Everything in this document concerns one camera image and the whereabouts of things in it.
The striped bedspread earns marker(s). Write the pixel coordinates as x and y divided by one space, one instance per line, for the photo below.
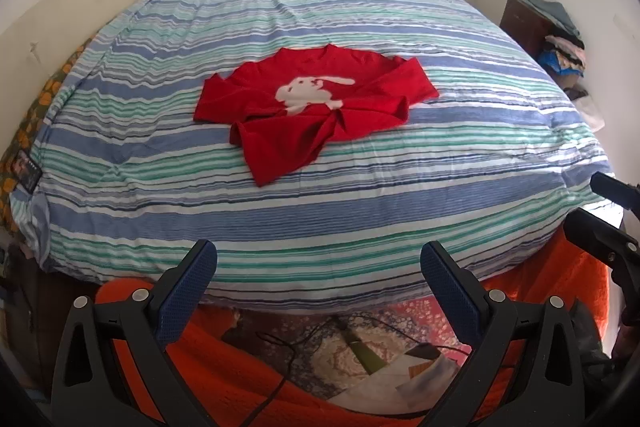
350 217

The white papers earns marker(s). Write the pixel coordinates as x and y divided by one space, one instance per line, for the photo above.
425 379

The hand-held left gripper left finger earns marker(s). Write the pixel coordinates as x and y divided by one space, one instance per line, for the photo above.
186 296

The red shirt with white print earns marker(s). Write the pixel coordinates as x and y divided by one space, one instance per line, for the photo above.
280 142

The teal folded cloth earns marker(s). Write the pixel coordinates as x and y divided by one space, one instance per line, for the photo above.
552 13

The beige headboard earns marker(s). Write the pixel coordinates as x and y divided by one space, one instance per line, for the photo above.
75 17

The olive green stick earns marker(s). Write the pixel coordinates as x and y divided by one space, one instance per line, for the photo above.
364 352

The pile of mixed clothes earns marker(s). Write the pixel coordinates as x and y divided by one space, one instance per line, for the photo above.
567 57

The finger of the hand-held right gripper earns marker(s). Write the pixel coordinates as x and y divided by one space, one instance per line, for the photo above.
614 190
595 234

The patterned rug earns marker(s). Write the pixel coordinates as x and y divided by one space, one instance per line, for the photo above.
325 357

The dark bed frame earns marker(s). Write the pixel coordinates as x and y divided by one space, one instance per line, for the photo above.
30 307

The orange blanket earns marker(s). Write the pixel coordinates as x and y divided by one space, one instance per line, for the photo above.
210 372

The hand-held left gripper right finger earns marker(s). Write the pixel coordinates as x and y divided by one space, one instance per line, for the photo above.
451 294

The dark wooden cabinet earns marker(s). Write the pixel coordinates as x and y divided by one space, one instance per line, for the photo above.
522 24

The black fabric label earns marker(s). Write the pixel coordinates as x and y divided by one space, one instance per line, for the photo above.
25 172

